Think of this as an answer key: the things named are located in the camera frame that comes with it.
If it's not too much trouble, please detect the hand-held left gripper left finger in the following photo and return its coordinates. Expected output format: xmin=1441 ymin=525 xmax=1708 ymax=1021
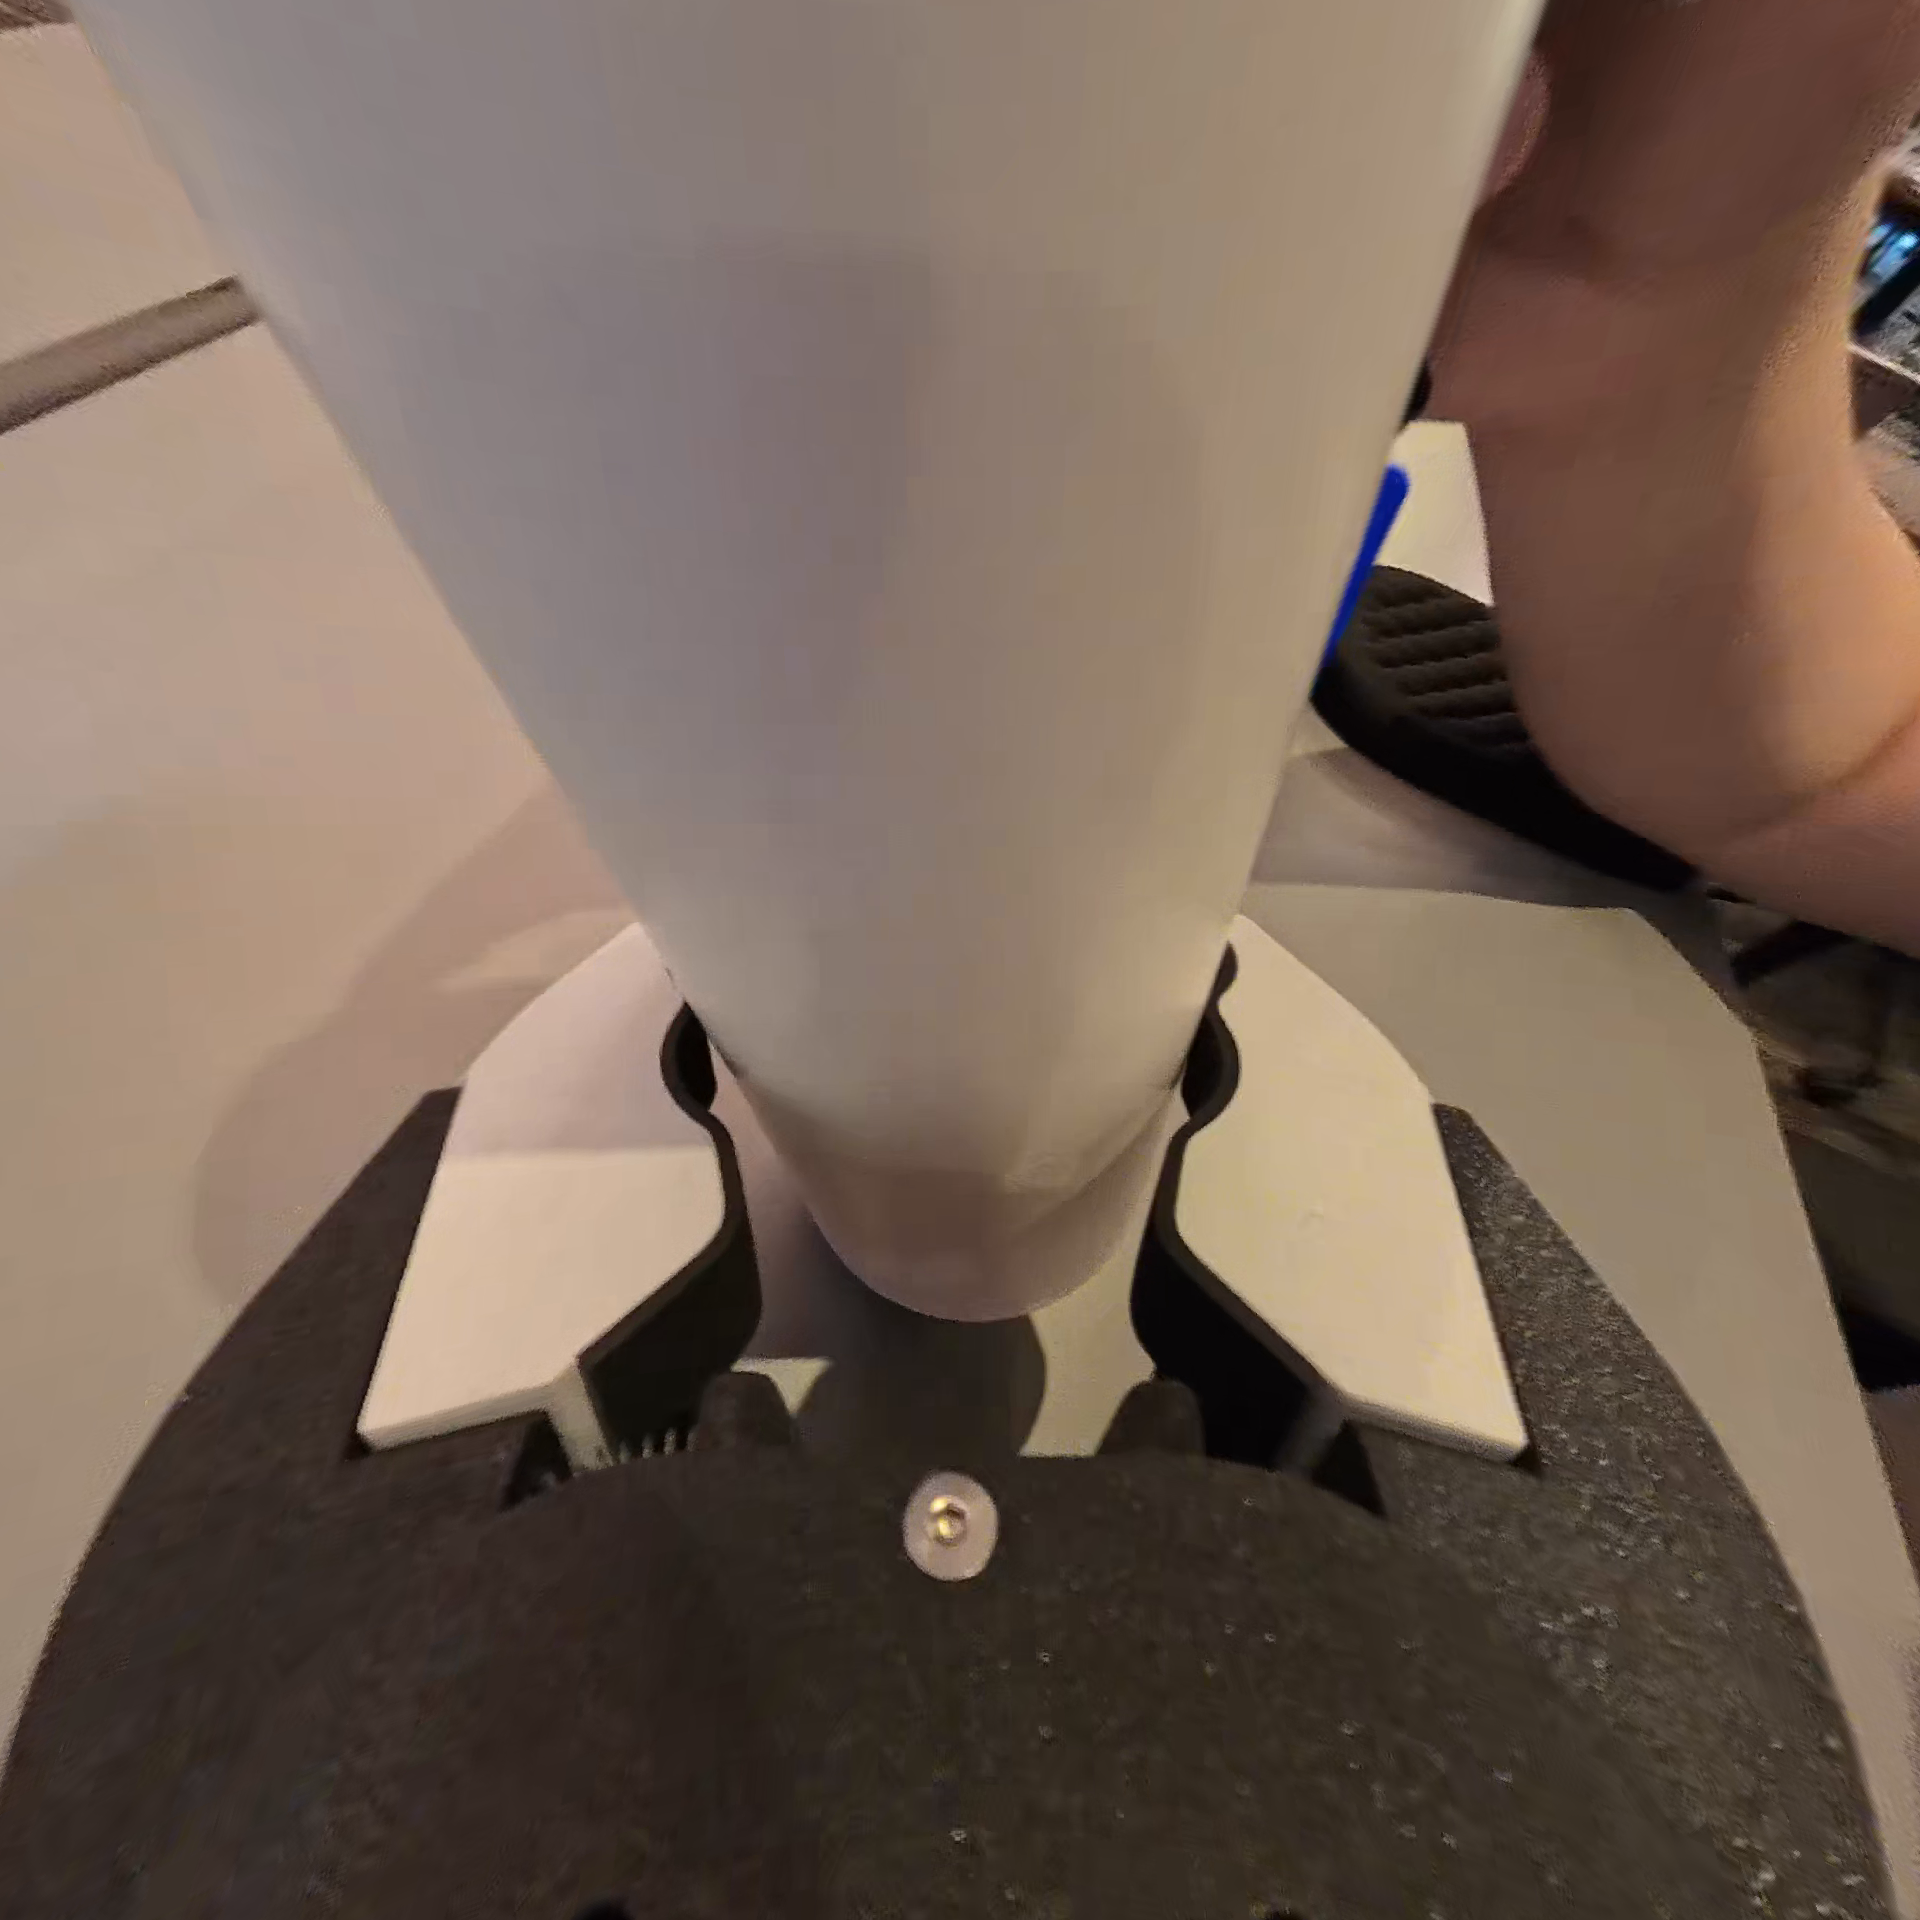
xmin=356 ymin=921 xmax=758 ymax=1465

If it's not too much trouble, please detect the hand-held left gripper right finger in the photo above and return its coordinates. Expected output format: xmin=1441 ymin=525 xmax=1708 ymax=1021
xmin=1133 ymin=921 xmax=1536 ymax=1481

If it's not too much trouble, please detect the white plastic bottle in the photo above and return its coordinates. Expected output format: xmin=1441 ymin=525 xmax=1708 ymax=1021
xmin=67 ymin=0 xmax=1547 ymax=1323

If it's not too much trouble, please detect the blue plastic bin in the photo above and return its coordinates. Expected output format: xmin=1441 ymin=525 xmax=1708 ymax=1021
xmin=1319 ymin=465 xmax=1410 ymax=664

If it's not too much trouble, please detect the person's right forearm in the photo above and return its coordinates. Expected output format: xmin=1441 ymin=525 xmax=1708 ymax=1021
xmin=1426 ymin=0 xmax=1920 ymax=962

